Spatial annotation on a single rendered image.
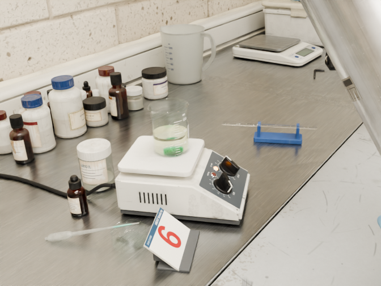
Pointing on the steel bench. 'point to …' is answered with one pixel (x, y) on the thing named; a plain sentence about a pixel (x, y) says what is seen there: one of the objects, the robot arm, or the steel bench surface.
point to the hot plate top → (143, 145)
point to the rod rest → (269, 137)
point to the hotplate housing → (176, 196)
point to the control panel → (240, 179)
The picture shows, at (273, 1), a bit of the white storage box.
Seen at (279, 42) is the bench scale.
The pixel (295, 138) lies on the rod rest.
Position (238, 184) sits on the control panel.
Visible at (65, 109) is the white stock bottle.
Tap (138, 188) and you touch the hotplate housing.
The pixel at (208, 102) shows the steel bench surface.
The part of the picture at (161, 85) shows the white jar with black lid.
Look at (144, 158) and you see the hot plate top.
